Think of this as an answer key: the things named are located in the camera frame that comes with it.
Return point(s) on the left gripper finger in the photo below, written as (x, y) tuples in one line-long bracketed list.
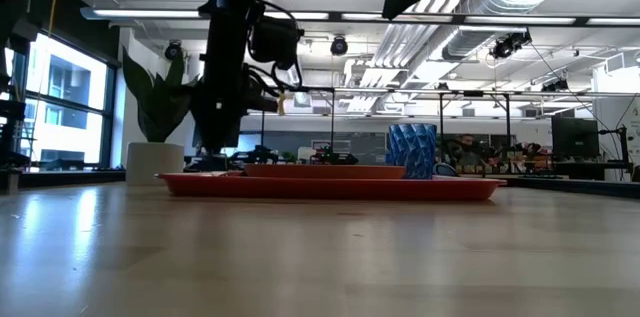
[(212, 144), (228, 139)]

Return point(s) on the orange round plate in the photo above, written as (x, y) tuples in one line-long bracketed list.
[(325, 172)]

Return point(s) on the blue faceted translucent cup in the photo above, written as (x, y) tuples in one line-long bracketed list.
[(412, 149)]

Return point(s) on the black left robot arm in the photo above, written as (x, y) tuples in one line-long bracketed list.
[(227, 42)]

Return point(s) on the red plastic tray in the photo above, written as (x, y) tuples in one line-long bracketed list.
[(325, 189)]

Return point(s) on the black background robot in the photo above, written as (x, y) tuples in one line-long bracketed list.
[(260, 154)]

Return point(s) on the white plant pot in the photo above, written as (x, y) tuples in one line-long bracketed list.
[(155, 162)]

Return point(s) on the green snake plant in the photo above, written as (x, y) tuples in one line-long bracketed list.
[(155, 107)]

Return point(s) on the green background robot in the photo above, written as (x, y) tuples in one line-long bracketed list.
[(330, 156)]

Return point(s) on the person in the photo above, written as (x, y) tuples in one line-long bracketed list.
[(467, 149)]

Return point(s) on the black computer monitor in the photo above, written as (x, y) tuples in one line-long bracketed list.
[(575, 137)]

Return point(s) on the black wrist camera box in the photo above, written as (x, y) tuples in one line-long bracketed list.
[(260, 96)]

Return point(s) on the black overhead frame beam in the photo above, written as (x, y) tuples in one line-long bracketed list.
[(335, 16)]

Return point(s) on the silver ventilation duct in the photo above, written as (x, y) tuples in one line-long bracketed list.
[(480, 2)]

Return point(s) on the black hanging camera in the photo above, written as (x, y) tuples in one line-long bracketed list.
[(339, 46), (510, 44), (173, 50), (555, 86)]

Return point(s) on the black workstation frame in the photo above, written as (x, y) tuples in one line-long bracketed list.
[(332, 117), (441, 107)]

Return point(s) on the window with black frame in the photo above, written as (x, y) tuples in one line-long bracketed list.
[(65, 82)]

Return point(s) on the black rig frame post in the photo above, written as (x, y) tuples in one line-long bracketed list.
[(10, 7)]

